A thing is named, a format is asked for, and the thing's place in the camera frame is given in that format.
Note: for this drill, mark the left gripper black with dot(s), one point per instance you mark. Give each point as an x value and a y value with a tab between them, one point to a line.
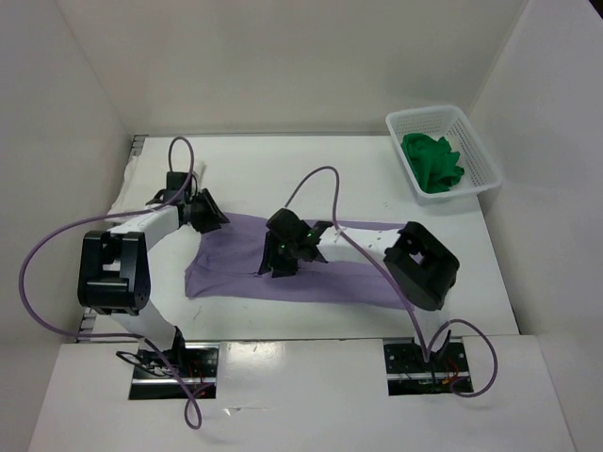
214	215

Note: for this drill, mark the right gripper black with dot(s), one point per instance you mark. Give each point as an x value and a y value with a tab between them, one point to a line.
272	259

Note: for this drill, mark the purple shirt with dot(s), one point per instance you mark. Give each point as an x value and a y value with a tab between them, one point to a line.
228	260

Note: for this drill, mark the white t shirt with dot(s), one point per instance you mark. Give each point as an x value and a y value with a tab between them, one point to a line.
146	174

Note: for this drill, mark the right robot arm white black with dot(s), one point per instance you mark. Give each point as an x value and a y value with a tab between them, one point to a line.
419	268

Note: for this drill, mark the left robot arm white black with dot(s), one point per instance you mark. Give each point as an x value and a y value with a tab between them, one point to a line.
115	279

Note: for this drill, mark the green shirt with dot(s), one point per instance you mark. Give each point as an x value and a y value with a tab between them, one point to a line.
434	161

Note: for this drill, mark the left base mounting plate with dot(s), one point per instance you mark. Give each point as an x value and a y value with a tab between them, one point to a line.
152	380

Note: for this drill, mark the white plastic basket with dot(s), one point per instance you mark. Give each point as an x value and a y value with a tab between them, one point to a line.
450	122

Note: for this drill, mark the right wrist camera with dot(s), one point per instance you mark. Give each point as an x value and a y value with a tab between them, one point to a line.
285	223

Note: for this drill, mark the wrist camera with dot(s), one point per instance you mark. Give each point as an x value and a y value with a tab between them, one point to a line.
285	223
175	180

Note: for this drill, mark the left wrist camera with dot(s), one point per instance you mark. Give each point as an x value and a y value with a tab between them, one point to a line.
175	180

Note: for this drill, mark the aluminium table edge rail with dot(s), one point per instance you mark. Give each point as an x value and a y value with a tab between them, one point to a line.
89	317

